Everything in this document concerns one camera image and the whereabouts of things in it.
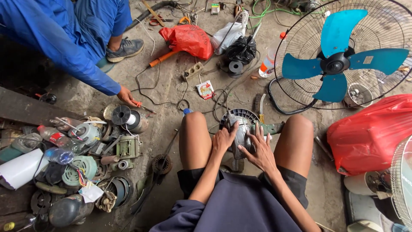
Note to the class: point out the person's left hand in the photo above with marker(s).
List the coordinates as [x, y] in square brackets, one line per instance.
[222, 140]

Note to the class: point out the grey metal motor housing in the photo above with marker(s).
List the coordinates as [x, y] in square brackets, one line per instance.
[243, 135]

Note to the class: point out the person's navy shirt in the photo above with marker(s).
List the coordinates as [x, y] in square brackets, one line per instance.
[238, 206]

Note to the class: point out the green tool body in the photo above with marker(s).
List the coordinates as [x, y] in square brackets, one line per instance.
[273, 128]

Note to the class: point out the white rolled sheet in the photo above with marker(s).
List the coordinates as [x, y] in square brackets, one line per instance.
[19, 169]

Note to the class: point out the white fan guard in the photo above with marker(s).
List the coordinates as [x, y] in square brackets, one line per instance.
[404, 183]

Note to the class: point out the white plastic bag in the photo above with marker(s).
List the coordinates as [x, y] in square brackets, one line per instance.
[227, 37]

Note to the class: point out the round grey vented cover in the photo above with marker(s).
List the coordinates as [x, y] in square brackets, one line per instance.
[246, 113]

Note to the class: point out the clear bottle with orange cap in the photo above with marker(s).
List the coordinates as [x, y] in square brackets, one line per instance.
[267, 64]

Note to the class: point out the small white and yellow box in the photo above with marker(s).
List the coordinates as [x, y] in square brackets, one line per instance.
[215, 8]

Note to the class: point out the red and white snack packet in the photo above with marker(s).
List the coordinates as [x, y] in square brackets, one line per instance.
[205, 90]

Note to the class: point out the heap of scrap motor parts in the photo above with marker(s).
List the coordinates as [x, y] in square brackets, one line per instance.
[45, 203]

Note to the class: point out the person's right leg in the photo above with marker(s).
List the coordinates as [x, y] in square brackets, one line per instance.
[294, 141]

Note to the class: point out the person's right hand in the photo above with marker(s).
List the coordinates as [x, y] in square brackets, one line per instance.
[262, 156]

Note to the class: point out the large red plastic bag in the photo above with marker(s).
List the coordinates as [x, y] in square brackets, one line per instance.
[370, 135]

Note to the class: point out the standing fan with blue blades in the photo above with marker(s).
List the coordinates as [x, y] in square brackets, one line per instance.
[334, 63]

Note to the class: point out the teal plastic stool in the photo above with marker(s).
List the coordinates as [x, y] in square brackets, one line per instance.
[104, 65]

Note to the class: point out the grey green electric motor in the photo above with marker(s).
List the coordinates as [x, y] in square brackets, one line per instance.
[127, 148]

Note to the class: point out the white paper tag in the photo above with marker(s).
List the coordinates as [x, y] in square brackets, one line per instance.
[90, 192]

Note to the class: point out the beige power strip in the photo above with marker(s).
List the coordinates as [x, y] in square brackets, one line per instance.
[193, 71]

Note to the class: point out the person's left leg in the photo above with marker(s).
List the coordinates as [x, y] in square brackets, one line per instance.
[194, 141]

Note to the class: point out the blue bottle cap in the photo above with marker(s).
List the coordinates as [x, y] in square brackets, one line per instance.
[187, 111]

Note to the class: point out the person's black shorts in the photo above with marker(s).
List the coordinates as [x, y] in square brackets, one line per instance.
[291, 183]

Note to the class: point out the wooden stick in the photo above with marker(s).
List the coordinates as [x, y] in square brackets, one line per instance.
[154, 13]

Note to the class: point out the black round motor housing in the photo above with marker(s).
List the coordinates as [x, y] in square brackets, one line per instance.
[67, 211]

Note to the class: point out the black plastic bag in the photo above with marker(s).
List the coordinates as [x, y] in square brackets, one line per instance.
[241, 50]

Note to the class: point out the white plastic bucket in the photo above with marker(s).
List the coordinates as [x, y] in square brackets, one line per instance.
[357, 184]

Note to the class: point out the black tape roll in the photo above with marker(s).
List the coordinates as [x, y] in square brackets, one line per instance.
[235, 67]

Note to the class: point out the clear bottle with red label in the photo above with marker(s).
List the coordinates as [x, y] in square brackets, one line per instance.
[54, 137]

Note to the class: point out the wooden plank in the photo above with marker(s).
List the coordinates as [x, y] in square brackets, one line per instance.
[29, 108]

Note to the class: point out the grey electric motor with shaft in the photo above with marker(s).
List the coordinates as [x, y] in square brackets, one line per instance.
[87, 133]

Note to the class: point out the small rusty stator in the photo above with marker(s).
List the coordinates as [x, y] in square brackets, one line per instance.
[162, 164]

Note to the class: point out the thin metal rod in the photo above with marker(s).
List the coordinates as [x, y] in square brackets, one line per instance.
[170, 148]

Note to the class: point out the blue tinted plastic bottle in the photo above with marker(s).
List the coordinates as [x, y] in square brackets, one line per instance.
[59, 156]

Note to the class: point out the small red plastic bag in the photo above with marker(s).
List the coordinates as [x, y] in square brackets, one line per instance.
[188, 40]

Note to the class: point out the green fan motor cover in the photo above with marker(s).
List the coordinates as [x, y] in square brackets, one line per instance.
[79, 169]

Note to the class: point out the person's leg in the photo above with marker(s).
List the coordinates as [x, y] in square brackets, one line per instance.
[194, 141]
[294, 141]

